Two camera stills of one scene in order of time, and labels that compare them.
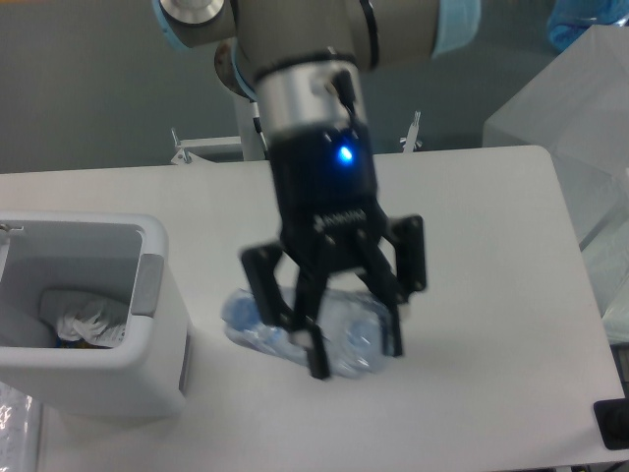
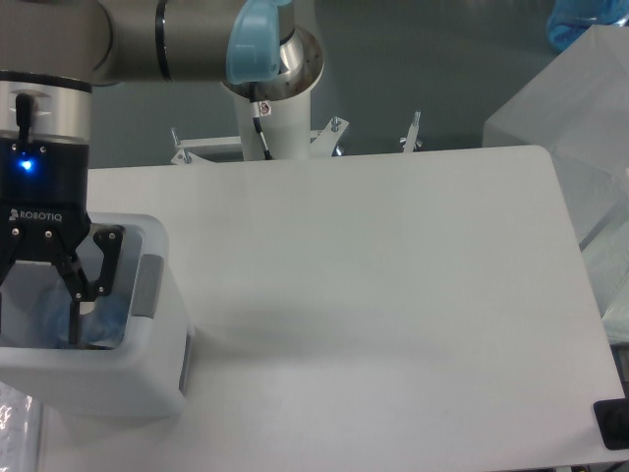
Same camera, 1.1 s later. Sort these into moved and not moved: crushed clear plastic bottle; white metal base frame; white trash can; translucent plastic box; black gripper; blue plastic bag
Moved: crushed clear plastic bottle; black gripper
Not moved: blue plastic bag; white metal base frame; translucent plastic box; white trash can
